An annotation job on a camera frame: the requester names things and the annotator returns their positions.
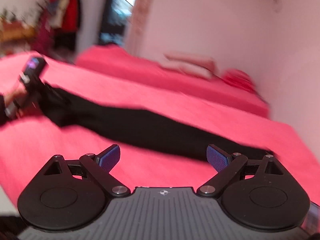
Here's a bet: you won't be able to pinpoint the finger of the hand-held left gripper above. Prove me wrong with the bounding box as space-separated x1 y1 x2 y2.
34 80 57 107

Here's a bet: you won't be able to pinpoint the pink pillow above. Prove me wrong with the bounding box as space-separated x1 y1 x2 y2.
172 65 213 80
164 53 216 68

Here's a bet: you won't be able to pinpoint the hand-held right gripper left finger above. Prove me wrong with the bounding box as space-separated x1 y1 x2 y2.
42 144 131 197

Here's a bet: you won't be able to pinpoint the dark framed window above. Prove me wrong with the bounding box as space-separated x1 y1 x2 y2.
99 0 142 46

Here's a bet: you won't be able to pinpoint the pink curtain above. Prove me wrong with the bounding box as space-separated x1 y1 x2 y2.
124 0 157 53

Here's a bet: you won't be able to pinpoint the wooden shelf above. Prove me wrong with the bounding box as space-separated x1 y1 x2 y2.
0 9 36 43

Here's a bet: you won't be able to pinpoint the folded red blanket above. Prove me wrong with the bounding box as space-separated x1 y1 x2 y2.
220 68 253 93

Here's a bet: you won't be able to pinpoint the hanging red jacket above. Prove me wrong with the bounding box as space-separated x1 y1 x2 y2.
61 0 81 32

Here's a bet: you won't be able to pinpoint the person's left hand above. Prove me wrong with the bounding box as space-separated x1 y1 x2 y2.
3 86 27 105

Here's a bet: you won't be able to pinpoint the black pants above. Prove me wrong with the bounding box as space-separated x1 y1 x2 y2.
41 84 275 163

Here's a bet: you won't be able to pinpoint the coral bed cover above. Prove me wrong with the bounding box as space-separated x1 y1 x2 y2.
75 44 271 117

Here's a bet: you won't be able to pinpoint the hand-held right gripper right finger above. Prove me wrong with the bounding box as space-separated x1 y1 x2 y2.
196 144 285 197

